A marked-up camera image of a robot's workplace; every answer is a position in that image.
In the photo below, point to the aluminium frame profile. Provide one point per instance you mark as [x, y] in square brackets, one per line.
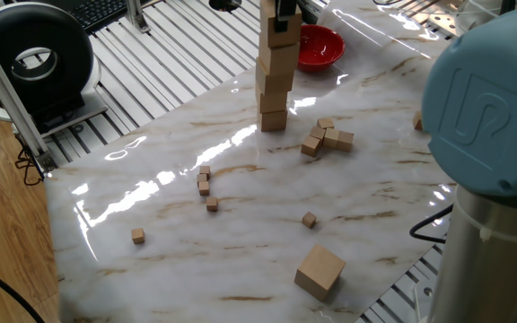
[7, 96]
[136, 18]

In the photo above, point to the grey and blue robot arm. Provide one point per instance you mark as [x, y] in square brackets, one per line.
[487, 112]

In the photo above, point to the small wooden cube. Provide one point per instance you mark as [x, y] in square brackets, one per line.
[204, 188]
[212, 204]
[201, 178]
[309, 220]
[137, 236]
[205, 170]

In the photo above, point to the large wooden cube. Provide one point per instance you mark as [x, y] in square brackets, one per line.
[267, 31]
[273, 122]
[272, 103]
[276, 83]
[319, 272]
[278, 60]

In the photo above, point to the marble pattern board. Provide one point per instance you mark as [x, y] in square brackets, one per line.
[285, 251]

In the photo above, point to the medium wooden cube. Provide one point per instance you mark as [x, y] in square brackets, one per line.
[344, 142]
[417, 121]
[317, 133]
[331, 138]
[326, 122]
[310, 146]

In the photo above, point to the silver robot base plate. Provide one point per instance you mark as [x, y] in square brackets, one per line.
[424, 294]

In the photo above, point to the black keyboard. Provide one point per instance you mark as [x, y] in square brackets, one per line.
[99, 11]

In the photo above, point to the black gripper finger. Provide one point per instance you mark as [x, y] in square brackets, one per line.
[284, 13]

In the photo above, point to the black round object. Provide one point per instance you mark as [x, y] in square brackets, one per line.
[225, 4]

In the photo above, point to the red bowl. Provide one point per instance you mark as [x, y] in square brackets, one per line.
[323, 49]

